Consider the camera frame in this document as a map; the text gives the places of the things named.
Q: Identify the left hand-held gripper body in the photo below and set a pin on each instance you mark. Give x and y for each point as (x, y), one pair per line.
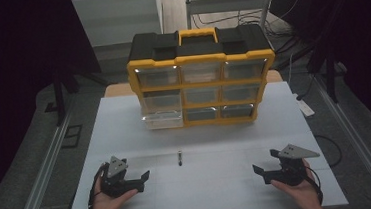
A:
(116, 181)

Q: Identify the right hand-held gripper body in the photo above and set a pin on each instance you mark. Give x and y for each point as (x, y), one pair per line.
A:
(292, 169)

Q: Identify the person's left hand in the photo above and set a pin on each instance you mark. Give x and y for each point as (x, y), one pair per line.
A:
(109, 204)

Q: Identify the person's right hand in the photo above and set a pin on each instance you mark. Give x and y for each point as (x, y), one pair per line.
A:
(300, 192)

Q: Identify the clear plastic drawer pulled open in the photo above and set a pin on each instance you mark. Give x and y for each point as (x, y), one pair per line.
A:
(163, 119)

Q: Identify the white power strip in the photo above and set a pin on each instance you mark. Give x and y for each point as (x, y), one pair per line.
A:
(304, 105)

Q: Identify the black stand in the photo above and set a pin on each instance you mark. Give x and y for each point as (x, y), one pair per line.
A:
(59, 94)
(329, 73)

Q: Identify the yellow black drawer organizer cabinet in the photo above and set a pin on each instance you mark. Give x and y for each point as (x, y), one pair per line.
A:
(202, 83)

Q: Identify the dark curtain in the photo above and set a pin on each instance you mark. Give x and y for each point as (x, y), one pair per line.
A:
(20, 64)
(352, 38)

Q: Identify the black rectangular floor frame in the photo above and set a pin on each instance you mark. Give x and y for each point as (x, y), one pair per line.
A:
(72, 136)

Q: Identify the metal floor rail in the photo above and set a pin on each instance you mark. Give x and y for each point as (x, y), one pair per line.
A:
(360, 144)
(45, 172)

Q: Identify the grey metal shelf frame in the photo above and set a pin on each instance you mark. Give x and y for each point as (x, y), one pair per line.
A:
(225, 3)

